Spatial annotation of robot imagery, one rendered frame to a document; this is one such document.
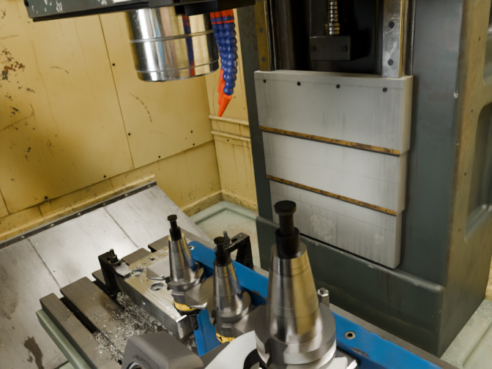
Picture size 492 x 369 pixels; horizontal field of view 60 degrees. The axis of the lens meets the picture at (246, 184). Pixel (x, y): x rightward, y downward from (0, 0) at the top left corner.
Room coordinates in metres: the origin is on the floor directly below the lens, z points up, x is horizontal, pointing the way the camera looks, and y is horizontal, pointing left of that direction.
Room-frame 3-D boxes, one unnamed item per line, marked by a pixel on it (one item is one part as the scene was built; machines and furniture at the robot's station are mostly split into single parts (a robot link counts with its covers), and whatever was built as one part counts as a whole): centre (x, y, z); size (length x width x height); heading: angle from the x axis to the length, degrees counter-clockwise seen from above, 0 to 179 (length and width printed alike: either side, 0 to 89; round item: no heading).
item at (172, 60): (0.84, 0.10, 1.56); 0.16 x 0.16 x 0.12
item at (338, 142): (1.13, -0.23, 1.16); 0.48 x 0.05 x 0.51; 41
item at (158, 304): (0.92, 0.19, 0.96); 0.29 x 0.23 x 0.05; 41
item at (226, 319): (0.49, 0.04, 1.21); 0.06 x 0.06 x 0.03
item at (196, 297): (0.53, 0.08, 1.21); 0.07 x 0.05 x 0.01; 131
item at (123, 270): (0.98, 0.38, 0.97); 0.13 x 0.03 x 0.15; 41
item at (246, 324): (0.45, 0.01, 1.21); 0.07 x 0.05 x 0.01; 131
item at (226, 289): (0.49, 0.04, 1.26); 0.04 x 0.04 x 0.07
